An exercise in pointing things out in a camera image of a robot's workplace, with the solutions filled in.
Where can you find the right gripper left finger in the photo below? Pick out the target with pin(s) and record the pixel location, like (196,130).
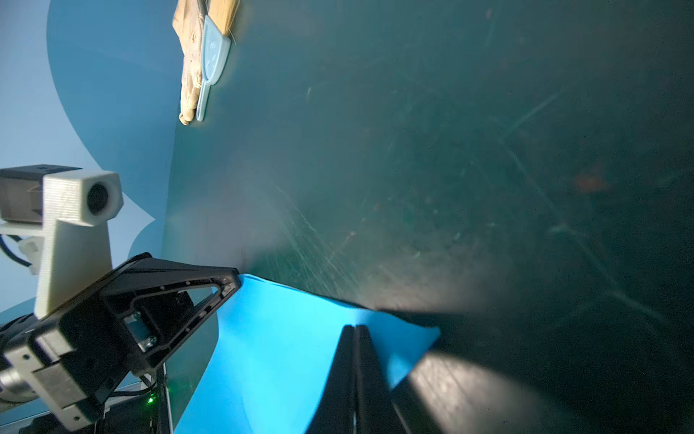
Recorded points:
(335,412)

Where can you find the blue square paper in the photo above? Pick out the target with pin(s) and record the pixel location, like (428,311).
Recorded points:
(276,345)

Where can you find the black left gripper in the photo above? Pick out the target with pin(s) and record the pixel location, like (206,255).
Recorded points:
(130,320)

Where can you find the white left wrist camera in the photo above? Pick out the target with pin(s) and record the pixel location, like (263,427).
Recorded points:
(60,215)

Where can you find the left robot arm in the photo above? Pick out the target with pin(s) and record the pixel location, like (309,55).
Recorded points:
(130,321)

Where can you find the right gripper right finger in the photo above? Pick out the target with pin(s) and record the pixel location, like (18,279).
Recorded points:
(375,412)

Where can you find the beige work glove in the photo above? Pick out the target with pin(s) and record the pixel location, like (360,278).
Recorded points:
(188,24)

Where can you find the light blue hand brush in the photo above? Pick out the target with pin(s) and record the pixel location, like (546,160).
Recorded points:
(216,45)

